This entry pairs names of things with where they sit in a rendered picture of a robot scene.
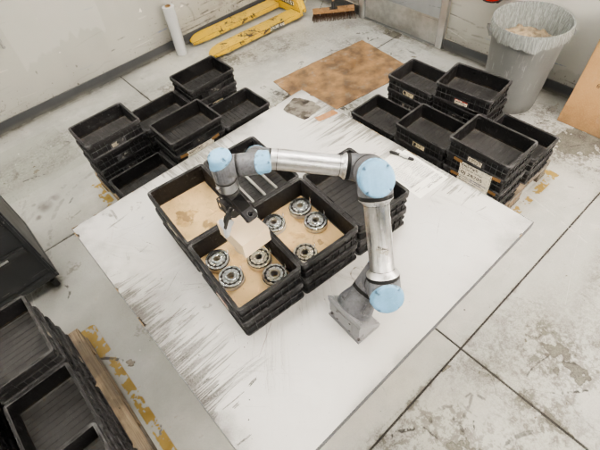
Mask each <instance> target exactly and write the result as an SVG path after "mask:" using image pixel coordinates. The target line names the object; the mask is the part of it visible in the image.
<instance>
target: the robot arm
mask: <svg viewBox="0 0 600 450"><path fill-rule="evenodd" d="M207 159H208V163H209V168H210V170H211V172H212V176H213V179H214V182H215V185H216V190H218V192H219V194H220V196H219V197H217V198H216V201H217V204H218V206H219V208H220V209H221V210H222V211H223V212H224V213H226V214H225V215H224V218H223V220H222V219H219V224H220V226H221V228H222V229H223V232H224V237H225V238H228V237H229V236H230V232H231V227H232V226H233V224H234V221H233V220H232V218H237V217H238V216H239V215H240V216H241V217H242V218H243V219H244V220H245V221H246V223H250V222H251V221H253V220H254V219H255V218H256V217H257V216H258V213H257V211H256V209H255V207H254V205H253V204H252V203H251V202H250V201H248V200H246V199H245V198H244V197H243V196H242V195H241V193H240V192H239V183H238V177H244V176H251V175H258V174H260V175H263V174H264V173H269V172H271V170H276V171H293V172H302V173H311V174H321V175H330V176H339V177H341V178H342V179H345V180H351V181H354V182H356V186H357V194H358V201H359V202H360V203H362V204H363V209H364V219H365V228H366V237H367V245H368V254H369V261H368V263H367V264H366V265H365V267H364V268H363V270H362V271H361V273H360V274H359V276H358V277H357V278H356V280H355V281H354V283H353V284H352V285H351V286H350V287H348V288H347V289H345V290H344V291H343V292H341V293H340V294H339V296H338V297H337V301H338V303H339V304H340V306H341V307H342V308H343V309H344V310H345V311H346V312H347V313H349V314H350V315H352V316H353V317H355V318H356V319H357V320H359V321H365V322H367V321H369V320H370V318H371V316H372V314H373V311H374V309H375V310H376V311H378V312H380V313H392V312H395V311H396V310H398V309H399V308H400V307H401V306H402V305H403V303H404V291H403V290H402V289H401V282H400V272H399V270H398V269H397V268H396V267H395V261H394V250H393V239H392V228H391V217H390V206H389V202H390V201H391V200H392V199H393V198H394V191H393V188H394V185H395V183H396V175H395V173H394V170H393V168H392V167H391V165H390V164H389V163H388V162H386V161H385V160H383V159H381V158H380V157H379V156H377V155H375V154H358V153H344V154H324V153H315V152H306V151H297V150H289V149H280V148H270V147H262V146H259V145H254V146H250V147H248V148H247V150H246V152H245V153H239V154H232V153H231V152H230V151H229V150H228V149H227V148H223V147H218V148H215V149H213V150H212V151H211V152H210V153H209V154H208V157H207ZM219 199H220V200H219ZM220 205H221V206H220Z"/></svg>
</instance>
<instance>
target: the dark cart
mask: <svg viewBox="0 0 600 450"><path fill-rule="evenodd" d="M57 275H59V272H58V271H57V269H56V268H55V267H54V265H53V264H52V262H51V261H50V259H49V258H48V256H47V255H46V252H45V251H44V249H43V248H42V246H41V245H40V244H39V243H38V241H37V239H36V238H35V236H34V235H33V233H32V231H31V230H30V228H29V226H28V225H27V223H26V222H25V221H24V220H23V219H22V218H21V217H20V216H19V214H18V213H17V212H16V211H14V209H13V208H12V207H11V206H10V205H9V204H8V203H7V202H6V201H5V200H4V199H3V198H2V197H1V195H0V308H2V307H3V306H5V305H7V304H9V303H10V302H11V301H12V300H14V299H15V298H17V297H19V296H26V295H28V294H29V293H31V292H32V291H34V290H35V289H37V288H39V287H41V286H42V285H44V284H45V283H47V281H49V280H50V282H53V283H54V284H55V285H56V286H57V287H58V286H59V285H60V284H61V283H60V282H59V281H58V279H57V278H56V276H57Z"/></svg>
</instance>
